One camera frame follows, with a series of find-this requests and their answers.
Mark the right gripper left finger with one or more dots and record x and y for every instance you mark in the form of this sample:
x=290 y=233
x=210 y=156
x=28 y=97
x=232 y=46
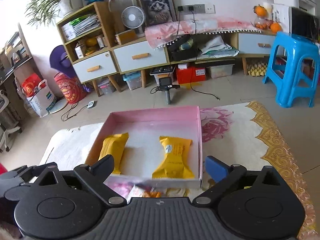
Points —
x=93 y=177

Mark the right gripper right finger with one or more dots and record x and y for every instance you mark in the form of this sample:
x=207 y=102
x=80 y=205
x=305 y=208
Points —
x=226 y=178

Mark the plain yellow pastry packet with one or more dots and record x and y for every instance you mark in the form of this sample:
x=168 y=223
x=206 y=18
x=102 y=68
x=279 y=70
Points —
x=114 y=145

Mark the yellow pastry packet with logo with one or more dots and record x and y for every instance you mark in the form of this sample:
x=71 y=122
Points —
x=175 y=162

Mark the orange lotus biscuit packet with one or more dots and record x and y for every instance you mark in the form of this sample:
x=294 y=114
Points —
x=143 y=192

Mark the floral tablecloth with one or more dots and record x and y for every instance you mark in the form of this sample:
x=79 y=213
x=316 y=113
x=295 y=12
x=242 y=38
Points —
x=243 y=133

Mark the pink cardboard box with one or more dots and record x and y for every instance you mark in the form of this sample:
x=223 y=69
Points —
x=143 y=152

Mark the white office chair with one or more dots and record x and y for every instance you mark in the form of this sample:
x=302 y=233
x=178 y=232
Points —
x=9 y=125

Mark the red cylindrical tin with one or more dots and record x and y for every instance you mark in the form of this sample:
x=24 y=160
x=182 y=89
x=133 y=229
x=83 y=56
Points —
x=71 y=88

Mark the white paper shopping bag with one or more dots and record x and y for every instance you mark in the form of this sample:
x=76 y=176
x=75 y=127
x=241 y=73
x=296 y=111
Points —
x=39 y=96

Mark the red storage box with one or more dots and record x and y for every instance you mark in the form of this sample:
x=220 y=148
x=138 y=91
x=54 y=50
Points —
x=190 y=75

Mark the purple plush toy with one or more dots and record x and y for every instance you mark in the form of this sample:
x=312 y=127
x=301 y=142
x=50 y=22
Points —
x=60 y=61

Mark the low wooden tv cabinet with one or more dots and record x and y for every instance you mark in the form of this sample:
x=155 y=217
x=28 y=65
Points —
x=139 y=56

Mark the blue plastic stool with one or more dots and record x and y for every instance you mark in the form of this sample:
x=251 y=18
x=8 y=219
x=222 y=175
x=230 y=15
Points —
x=289 y=79

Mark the wooden shelf cabinet with drawer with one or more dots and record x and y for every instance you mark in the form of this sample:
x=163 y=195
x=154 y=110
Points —
x=88 y=37

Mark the pink floral cloth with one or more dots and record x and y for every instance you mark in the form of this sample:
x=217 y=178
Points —
x=165 y=34

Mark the small white desk fan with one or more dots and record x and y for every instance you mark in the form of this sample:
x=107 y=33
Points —
x=134 y=18

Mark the black microwave oven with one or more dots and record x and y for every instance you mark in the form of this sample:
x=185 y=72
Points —
x=304 y=24

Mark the potted green plant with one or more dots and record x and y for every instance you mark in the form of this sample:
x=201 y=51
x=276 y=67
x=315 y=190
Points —
x=44 y=12

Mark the framed cat picture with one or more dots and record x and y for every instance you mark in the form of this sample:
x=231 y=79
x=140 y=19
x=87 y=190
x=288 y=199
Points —
x=158 y=11

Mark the camera on small tripod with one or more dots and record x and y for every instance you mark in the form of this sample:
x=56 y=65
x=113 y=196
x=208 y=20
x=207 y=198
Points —
x=165 y=85

